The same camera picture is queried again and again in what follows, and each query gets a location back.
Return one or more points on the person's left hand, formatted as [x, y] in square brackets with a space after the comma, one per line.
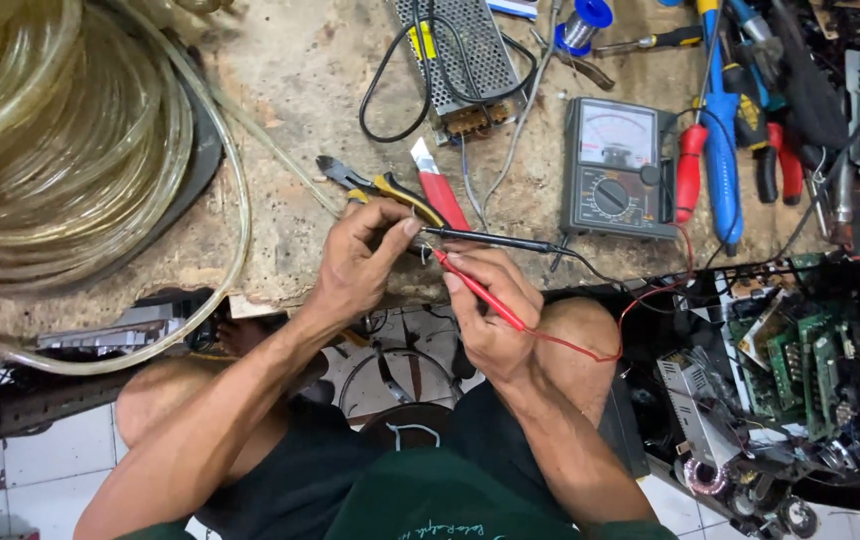
[347, 262]

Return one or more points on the person's right hand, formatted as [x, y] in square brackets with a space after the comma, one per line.
[501, 330]

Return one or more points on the red multimeter probe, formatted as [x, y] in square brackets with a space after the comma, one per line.
[486, 296]

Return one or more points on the small metal electronic component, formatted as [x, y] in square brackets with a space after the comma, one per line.
[424, 251]

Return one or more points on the black multimeter probe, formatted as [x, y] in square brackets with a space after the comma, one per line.
[490, 239]

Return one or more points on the yellow black cutting pliers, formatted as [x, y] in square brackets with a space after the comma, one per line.
[392, 189]

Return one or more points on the person's right leg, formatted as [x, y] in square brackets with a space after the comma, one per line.
[587, 345]

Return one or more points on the person's leg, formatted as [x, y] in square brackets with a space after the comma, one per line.
[160, 397]
[587, 345]

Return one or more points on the red utility knife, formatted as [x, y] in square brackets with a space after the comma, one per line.
[441, 191]

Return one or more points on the person's left foot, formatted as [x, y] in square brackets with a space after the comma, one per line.
[246, 336]

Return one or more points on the green shirt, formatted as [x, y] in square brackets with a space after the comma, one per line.
[437, 502]

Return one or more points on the grey analog multimeter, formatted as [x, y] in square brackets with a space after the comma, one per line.
[614, 169]

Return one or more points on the black shorts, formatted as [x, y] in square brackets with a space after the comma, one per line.
[302, 480]

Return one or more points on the person's left leg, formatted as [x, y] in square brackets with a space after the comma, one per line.
[160, 397]

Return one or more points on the grey metal heat sink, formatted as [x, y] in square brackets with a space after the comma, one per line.
[119, 330]

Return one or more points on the perforated metal power supply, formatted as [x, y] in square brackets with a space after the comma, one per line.
[467, 56]

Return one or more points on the rusty brown tweezers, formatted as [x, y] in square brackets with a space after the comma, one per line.
[587, 71]

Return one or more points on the blue soldering iron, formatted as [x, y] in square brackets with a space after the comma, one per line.
[722, 157]

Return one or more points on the coil of clear plastic tubing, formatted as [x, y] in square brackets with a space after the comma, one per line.
[77, 157]

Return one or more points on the white blue box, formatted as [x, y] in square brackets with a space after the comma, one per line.
[512, 7]

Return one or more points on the heap of green circuit boards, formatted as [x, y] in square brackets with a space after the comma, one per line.
[812, 375]

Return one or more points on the black yellow screwdriver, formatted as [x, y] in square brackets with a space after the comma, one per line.
[662, 37]

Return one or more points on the black metal bar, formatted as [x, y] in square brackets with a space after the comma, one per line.
[32, 409]

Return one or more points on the heap of tools and parts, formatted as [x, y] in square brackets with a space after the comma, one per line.
[842, 97]

